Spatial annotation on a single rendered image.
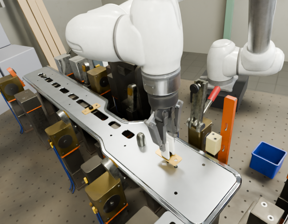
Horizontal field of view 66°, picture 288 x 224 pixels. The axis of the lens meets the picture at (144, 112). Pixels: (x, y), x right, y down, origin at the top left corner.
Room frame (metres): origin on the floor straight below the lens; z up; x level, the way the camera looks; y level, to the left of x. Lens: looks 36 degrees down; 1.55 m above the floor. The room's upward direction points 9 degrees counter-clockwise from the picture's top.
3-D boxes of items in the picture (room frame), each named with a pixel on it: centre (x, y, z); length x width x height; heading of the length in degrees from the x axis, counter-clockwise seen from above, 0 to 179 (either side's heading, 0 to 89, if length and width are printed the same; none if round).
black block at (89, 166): (0.50, 0.21, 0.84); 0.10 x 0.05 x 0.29; 128
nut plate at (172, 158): (0.46, -0.05, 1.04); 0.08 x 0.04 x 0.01; 38
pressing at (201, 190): (0.84, 0.25, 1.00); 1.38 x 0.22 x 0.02; 38
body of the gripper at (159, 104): (0.46, -0.05, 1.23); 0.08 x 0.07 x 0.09; 128
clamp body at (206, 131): (0.57, -0.19, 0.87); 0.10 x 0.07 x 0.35; 128
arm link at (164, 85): (0.46, -0.05, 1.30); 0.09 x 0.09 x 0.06
